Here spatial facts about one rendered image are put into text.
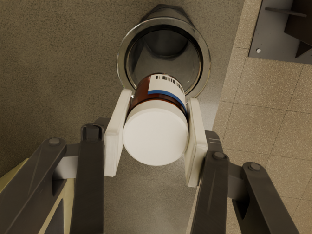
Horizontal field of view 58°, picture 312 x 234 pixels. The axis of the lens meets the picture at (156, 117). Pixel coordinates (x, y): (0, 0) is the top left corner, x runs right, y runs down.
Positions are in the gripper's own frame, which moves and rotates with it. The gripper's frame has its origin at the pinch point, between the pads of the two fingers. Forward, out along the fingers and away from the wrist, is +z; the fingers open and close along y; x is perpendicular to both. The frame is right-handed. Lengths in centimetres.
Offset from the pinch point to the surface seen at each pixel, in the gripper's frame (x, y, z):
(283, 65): -24, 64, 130
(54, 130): -23.8, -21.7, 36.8
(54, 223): -44, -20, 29
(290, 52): -17, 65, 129
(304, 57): -18, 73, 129
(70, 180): -35, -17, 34
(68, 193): -38, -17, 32
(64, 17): 0.6, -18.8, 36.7
